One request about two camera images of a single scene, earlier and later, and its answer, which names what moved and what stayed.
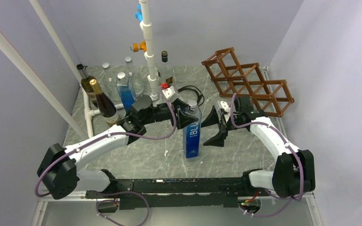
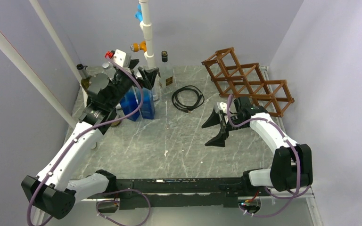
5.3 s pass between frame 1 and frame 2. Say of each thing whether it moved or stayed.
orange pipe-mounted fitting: stayed
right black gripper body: stayed
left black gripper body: moved
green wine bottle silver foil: stayed
